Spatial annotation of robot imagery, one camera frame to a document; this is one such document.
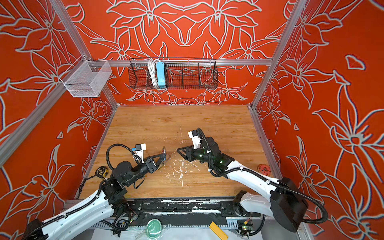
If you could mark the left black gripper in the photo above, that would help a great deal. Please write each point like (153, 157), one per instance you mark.
(150, 164)

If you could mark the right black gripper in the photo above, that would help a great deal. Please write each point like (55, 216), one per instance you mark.
(189, 150)

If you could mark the small blue padlock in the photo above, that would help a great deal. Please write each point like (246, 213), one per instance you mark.
(166, 155)

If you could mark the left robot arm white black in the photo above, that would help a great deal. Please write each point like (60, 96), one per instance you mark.
(107, 201)

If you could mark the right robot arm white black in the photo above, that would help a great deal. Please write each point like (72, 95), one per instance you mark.
(284, 202)

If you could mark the yellow black tape measure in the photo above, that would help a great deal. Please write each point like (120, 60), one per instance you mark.
(102, 172)

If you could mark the green tape roll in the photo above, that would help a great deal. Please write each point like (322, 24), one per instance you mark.
(154, 228)

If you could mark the red round object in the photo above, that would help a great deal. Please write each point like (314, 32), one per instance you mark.
(264, 170)

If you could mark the light blue box in basket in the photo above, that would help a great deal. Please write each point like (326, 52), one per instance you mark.
(160, 66)

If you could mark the yellow flat block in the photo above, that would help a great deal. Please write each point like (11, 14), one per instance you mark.
(218, 232)

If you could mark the clear plastic bin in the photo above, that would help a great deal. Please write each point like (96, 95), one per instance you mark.
(84, 81)

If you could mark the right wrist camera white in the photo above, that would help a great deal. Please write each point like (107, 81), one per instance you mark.
(196, 139)

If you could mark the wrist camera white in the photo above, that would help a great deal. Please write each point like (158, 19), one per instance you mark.
(138, 153)
(196, 139)

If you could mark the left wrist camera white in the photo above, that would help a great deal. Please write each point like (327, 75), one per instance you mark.
(138, 153)

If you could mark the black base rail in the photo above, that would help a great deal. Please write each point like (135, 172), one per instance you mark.
(188, 212)

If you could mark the black wire basket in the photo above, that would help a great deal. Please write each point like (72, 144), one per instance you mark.
(181, 74)

